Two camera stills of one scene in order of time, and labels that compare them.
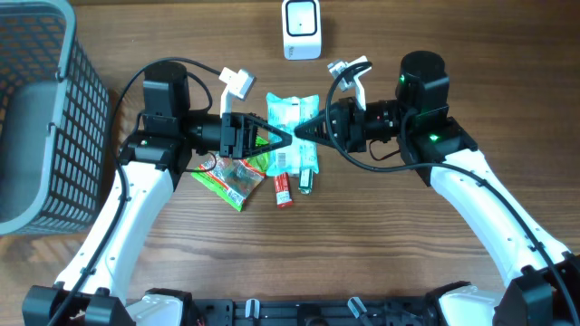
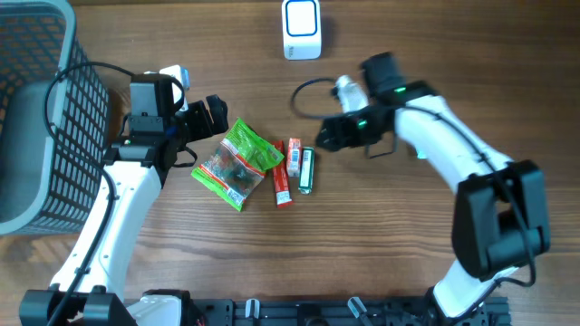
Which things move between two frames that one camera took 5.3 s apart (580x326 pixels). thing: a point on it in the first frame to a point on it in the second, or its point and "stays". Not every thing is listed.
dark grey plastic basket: x=55 y=121 stays
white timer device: x=302 y=30 stays
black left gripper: x=233 y=136 to x=205 y=129
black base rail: x=333 y=311 stays
